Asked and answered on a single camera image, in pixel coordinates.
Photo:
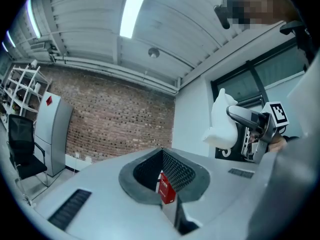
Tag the grey refrigerator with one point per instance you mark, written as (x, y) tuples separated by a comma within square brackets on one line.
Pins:
[(50, 134)]

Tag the black framed window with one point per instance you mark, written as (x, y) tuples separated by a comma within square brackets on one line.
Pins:
[(272, 69)]

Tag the white wall socket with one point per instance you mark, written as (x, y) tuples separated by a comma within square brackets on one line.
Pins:
[(77, 155)]

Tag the person's head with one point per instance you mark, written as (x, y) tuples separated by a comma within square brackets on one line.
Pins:
[(260, 4)]

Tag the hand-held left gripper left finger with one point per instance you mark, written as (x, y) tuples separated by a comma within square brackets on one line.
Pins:
[(105, 196)]

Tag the white air conditioner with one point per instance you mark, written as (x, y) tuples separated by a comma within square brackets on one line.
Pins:
[(37, 46)]

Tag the black head camera mount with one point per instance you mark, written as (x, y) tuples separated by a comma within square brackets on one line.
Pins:
[(223, 11)]

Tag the white shelf rack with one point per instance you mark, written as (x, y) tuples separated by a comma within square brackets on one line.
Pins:
[(23, 91)]

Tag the black office chair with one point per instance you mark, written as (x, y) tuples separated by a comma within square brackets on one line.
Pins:
[(21, 144)]

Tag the grey ceiling pipe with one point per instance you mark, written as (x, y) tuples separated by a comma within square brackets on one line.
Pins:
[(112, 70)]

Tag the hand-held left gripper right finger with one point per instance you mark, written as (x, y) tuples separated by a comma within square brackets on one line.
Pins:
[(217, 191)]

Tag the person's right hand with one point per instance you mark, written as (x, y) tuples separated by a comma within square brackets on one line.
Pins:
[(277, 142)]

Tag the red box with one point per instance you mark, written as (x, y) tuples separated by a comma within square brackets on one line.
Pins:
[(166, 191)]

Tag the round ceiling fixture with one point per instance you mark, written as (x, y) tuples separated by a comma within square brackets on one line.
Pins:
[(153, 52)]

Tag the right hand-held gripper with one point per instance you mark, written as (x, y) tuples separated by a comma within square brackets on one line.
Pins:
[(273, 119)]

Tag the long ceiling light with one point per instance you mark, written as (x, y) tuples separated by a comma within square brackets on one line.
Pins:
[(133, 11), (33, 19), (10, 39)]

